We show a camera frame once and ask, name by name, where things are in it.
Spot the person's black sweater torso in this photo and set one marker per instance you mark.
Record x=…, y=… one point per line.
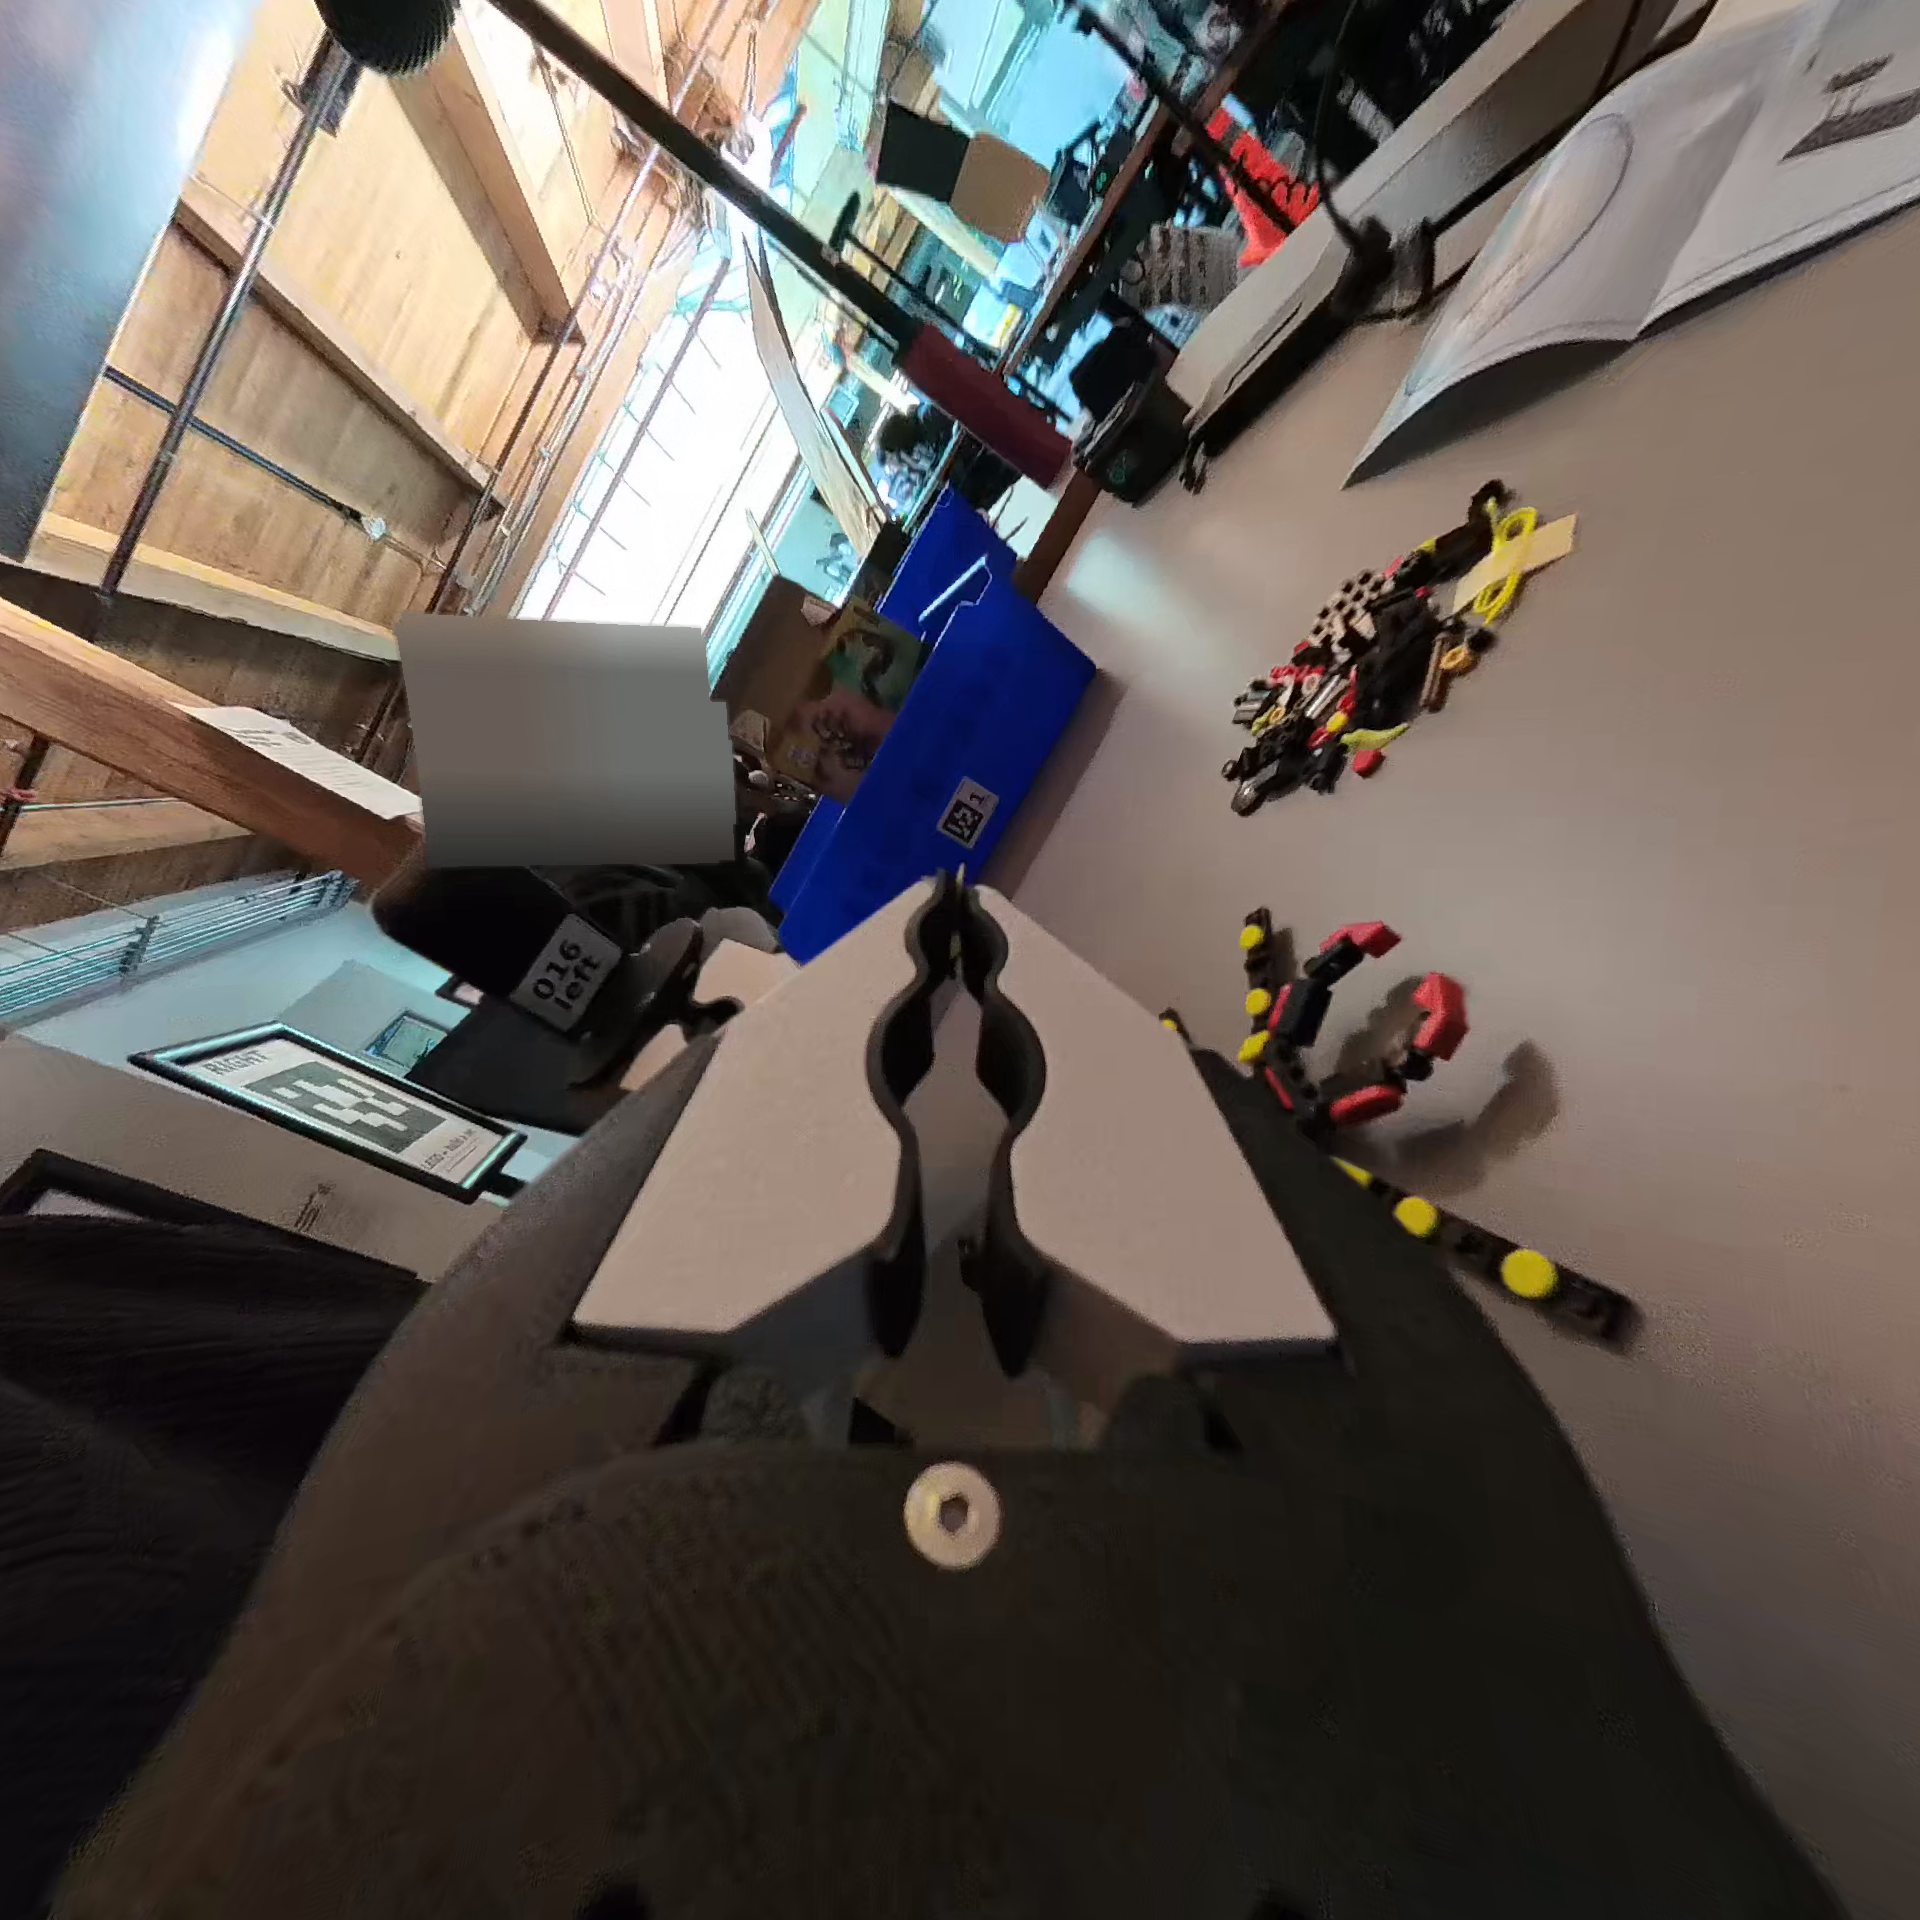
x=119, y=1500

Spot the black framed marker sign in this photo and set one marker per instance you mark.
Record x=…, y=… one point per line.
x=347, y=1103

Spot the white monitor stand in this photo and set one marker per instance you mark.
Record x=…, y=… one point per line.
x=1276, y=300

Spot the printed cardboard lego box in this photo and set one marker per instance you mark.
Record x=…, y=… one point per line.
x=839, y=675

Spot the blue plastic bin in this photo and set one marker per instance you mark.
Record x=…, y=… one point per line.
x=931, y=704

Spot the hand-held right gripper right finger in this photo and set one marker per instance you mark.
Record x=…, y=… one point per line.
x=1155, y=1200

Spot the black picture frame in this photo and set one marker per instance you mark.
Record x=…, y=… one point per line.
x=136, y=1200

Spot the black yellow lego scorpion model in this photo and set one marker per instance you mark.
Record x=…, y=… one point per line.
x=1307, y=1019

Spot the maroon water bottle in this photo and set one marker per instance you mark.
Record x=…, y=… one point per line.
x=984, y=406

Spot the black battery case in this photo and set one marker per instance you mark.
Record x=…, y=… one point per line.
x=1133, y=435

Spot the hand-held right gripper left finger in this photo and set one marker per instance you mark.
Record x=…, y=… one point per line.
x=750, y=1184

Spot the orange traffic cone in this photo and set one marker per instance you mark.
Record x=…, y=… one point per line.
x=1267, y=211

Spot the pile of loose lego pieces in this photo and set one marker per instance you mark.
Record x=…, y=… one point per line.
x=1349, y=675

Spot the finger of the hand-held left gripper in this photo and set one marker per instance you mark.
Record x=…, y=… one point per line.
x=743, y=972
x=669, y=1062

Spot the open instruction booklet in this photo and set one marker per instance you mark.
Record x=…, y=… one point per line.
x=1576, y=224

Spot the white paper notice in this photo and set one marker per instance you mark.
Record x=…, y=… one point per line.
x=301, y=758

